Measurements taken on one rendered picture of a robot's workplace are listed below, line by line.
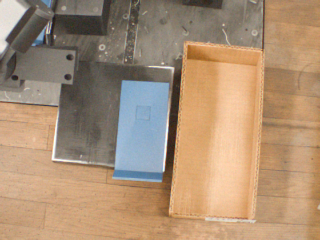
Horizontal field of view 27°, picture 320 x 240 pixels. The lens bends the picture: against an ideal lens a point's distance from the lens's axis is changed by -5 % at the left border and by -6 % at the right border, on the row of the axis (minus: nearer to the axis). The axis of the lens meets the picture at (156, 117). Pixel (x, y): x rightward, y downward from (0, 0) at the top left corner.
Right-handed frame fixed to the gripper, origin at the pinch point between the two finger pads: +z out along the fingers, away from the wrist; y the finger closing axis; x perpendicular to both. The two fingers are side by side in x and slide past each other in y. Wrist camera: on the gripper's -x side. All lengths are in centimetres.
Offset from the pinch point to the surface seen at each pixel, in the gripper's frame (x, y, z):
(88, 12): -9.9, 5.1, 4.2
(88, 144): -12.3, -14.2, 0.6
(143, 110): -19.7, -8.6, 2.7
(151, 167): -21.7, -15.9, -1.6
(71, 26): -7.0, 2.1, 8.4
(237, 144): -34.2, -12.0, 1.6
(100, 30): -11.8, 1.9, 8.8
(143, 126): -20.0, -10.7, 1.4
